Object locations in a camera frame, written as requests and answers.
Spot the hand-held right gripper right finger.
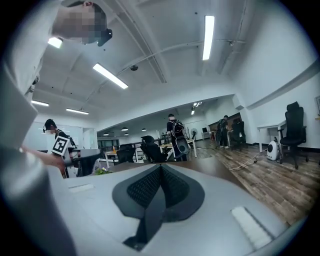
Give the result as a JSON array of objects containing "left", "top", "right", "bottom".
[{"left": 142, "top": 163, "right": 290, "bottom": 256}]

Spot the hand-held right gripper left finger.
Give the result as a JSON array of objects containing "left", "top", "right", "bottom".
[{"left": 48, "top": 163, "right": 163, "bottom": 256}]

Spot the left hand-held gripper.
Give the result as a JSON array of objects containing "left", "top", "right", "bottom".
[{"left": 51, "top": 136, "right": 102, "bottom": 166}]

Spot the person's left forearm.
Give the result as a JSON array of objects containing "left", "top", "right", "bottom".
[{"left": 19, "top": 146, "right": 67, "bottom": 176}]

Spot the black metal railing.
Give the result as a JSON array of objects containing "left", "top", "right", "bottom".
[{"left": 96, "top": 139, "right": 161, "bottom": 161}]

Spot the wooden-top white-legged desk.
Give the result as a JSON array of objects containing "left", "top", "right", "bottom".
[
  {"left": 159, "top": 139, "right": 198, "bottom": 159},
  {"left": 104, "top": 149, "right": 121, "bottom": 168}
]

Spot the black white-rimmed capsule backpack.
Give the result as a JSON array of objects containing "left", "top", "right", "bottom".
[{"left": 174, "top": 138, "right": 190, "bottom": 160}]

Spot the white capsule backpack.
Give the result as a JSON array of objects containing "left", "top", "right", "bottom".
[{"left": 266, "top": 136, "right": 282, "bottom": 161}]

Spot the black standing fan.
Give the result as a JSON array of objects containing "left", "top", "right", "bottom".
[{"left": 189, "top": 127, "right": 198, "bottom": 148}]

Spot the white desk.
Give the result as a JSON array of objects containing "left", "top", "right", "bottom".
[{"left": 256, "top": 119, "right": 287, "bottom": 153}]

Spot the ceiling track spotlight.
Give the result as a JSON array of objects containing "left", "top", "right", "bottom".
[{"left": 190, "top": 101, "right": 203, "bottom": 116}]

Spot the person's white shirt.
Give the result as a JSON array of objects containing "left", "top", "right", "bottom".
[{"left": 3, "top": 0, "right": 66, "bottom": 97}]

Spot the person's head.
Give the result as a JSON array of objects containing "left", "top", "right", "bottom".
[{"left": 51, "top": 0, "right": 113, "bottom": 47}]

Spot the white floor cable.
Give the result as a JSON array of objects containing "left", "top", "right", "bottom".
[{"left": 228, "top": 153, "right": 268, "bottom": 171}]

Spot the black head-worn camera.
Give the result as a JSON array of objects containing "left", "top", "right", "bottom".
[{"left": 96, "top": 27, "right": 113, "bottom": 48}]

